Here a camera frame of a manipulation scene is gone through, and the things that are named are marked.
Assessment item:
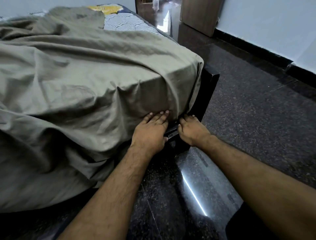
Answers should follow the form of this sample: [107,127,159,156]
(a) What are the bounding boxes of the person's left hand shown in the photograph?
[130,110,170,159]

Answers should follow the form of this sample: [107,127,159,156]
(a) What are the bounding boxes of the person's right hand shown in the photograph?
[177,114,213,148]

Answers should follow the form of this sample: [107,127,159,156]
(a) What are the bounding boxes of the person's dark trousers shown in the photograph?
[226,202,275,240]

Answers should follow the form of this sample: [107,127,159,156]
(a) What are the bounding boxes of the dark wooden bed frame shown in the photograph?
[164,65,221,154]

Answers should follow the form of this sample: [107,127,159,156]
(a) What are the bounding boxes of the person's right forearm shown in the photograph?
[198,135,316,240]

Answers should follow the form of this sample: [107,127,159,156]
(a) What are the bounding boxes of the dark brown door panel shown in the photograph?
[135,0,158,25]

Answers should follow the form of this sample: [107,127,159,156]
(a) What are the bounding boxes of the white striped mattress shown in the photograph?
[0,4,179,45]

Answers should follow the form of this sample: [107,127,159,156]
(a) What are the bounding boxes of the person's left forearm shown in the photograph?
[58,146,153,240]

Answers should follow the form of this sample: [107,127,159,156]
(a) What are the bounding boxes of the plain taupe bed sheet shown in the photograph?
[0,6,205,213]

